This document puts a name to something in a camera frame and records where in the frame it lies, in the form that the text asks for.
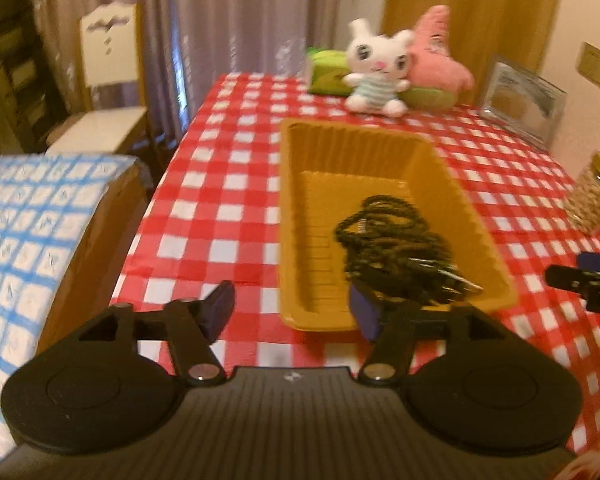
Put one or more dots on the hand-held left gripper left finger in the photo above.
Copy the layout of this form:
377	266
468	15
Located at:
217	307

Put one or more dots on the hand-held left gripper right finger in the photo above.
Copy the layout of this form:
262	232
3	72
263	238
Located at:
362	310

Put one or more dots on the pile of dark bead jewelry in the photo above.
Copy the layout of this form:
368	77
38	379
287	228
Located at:
395	250

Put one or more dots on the gold plastic tray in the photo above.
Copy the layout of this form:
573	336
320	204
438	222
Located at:
320	200

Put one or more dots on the clear jar of nuts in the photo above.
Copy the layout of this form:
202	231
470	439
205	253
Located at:
587	200

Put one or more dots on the red checkered tablecloth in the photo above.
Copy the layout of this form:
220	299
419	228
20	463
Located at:
230	185

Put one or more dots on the framed picture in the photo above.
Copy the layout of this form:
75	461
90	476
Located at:
520	95

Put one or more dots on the blue checkered cloth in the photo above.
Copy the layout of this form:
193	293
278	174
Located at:
20	240

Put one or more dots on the green tissue box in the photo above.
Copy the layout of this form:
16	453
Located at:
327	72

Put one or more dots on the white bunny plush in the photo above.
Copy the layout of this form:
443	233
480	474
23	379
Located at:
375	60

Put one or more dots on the pink starfish plush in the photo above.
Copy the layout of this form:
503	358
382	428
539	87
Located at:
440	60

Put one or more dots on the white wooden chair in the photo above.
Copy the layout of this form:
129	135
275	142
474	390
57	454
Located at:
107	45

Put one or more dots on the grey patterned curtain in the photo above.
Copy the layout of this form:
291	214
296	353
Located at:
230	20

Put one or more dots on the dark folding rack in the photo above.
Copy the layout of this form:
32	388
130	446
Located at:
15	60

